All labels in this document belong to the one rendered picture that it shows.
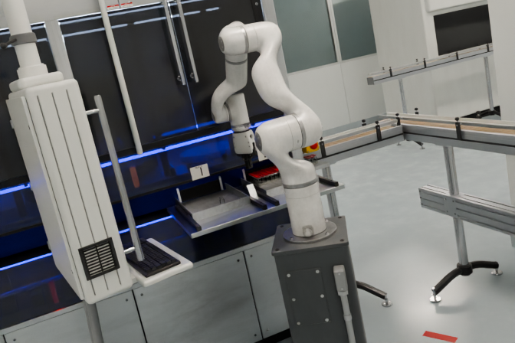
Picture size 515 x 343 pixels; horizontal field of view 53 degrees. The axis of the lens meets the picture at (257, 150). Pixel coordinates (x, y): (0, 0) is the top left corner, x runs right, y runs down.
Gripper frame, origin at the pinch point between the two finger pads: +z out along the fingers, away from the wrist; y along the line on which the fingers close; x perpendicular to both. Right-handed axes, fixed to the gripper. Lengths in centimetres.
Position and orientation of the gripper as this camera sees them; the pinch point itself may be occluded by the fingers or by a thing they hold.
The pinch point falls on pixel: (248, 164)
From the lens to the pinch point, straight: 229.3
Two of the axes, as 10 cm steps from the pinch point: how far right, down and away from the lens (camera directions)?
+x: -5.9, 2.7, -7.6
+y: -7.8, 0.4, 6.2
